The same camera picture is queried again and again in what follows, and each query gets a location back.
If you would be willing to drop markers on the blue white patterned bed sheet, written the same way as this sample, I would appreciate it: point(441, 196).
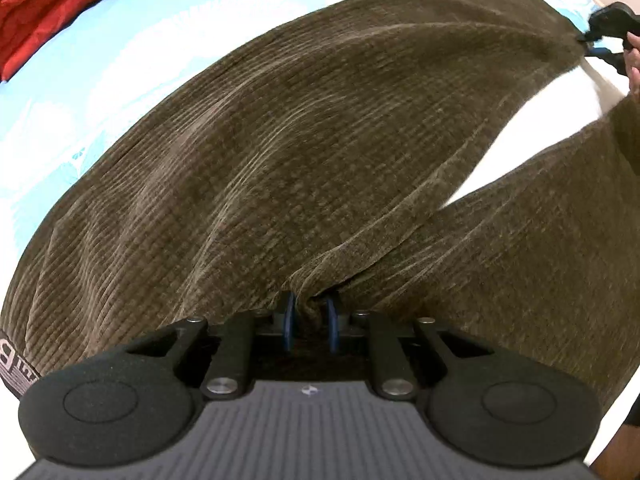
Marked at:
point(125, 60)

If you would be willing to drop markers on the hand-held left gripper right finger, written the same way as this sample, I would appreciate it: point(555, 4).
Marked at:
point(332, 326)

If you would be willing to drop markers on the person's right hand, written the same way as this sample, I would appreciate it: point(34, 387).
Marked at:
point(634, 65)

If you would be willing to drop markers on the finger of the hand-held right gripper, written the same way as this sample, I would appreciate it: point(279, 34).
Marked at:
point(602, 52)
point(610, 20)

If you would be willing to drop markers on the red folded blanket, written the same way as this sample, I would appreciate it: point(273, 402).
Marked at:
point(50, 0)

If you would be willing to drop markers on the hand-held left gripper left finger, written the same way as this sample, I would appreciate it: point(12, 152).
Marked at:
point(287, 321)

